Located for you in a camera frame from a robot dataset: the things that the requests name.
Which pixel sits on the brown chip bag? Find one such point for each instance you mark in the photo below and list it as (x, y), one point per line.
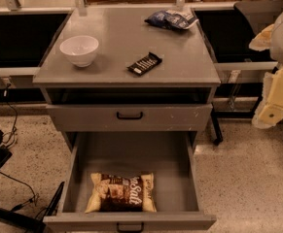
(118, 194)

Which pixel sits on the grey drawer cabinet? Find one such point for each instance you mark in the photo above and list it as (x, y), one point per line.
(186, 75)

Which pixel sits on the white bowl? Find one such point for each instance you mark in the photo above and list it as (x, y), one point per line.
(80, 50)

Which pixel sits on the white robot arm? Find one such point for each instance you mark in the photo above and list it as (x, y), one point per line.
(271, 38)

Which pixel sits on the closed upper grey drawer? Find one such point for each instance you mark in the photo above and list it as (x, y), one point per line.
(82, 118)

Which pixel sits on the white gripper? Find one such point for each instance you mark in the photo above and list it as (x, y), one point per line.
(270, 113)

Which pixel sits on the open bottom grey drawer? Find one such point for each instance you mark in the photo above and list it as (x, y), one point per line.
(169, 156)

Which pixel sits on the black flat tablet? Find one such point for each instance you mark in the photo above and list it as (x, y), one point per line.
(53, 204)

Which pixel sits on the black candy bar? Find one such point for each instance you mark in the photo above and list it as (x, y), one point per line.
(145, 64)

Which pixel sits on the blue chip bag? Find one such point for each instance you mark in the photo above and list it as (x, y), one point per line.
(172, 20)

